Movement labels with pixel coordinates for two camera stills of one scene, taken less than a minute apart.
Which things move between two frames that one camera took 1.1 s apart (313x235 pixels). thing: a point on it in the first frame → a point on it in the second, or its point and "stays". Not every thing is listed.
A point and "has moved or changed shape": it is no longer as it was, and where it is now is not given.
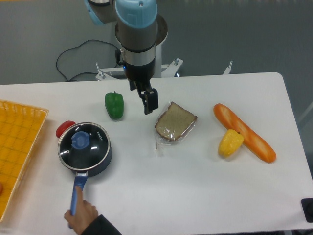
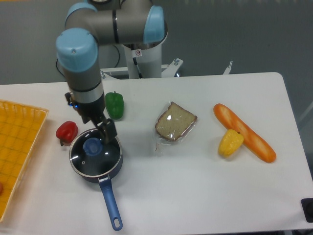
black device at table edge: x=307 y=204 stays
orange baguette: x=252 y=139 stays
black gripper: x=139 y=77 → x=95 y=111
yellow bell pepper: x=230 y=143 stays
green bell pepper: x=114 y=105 stays
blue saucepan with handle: x=86 y=149 has moved or changed shape
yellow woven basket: x=21 y=127 stays
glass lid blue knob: x=84 y=146 has moved or changed shape
